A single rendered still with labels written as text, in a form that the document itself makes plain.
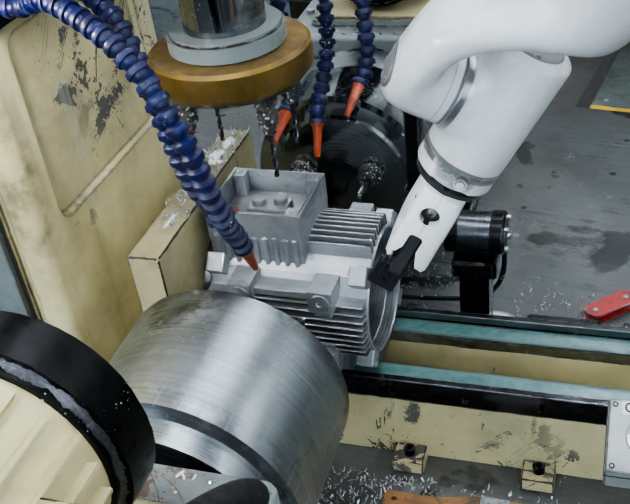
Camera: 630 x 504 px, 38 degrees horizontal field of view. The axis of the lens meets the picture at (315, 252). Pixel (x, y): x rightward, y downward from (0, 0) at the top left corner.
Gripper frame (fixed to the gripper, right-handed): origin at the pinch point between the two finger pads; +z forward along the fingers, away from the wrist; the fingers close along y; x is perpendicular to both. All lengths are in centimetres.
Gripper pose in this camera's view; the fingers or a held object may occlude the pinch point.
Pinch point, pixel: (387, 270)
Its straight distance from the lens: 103.6
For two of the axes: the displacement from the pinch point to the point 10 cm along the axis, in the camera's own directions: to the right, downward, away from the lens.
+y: 2.9, -5.8, 7.7
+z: -3.7, 6.7, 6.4
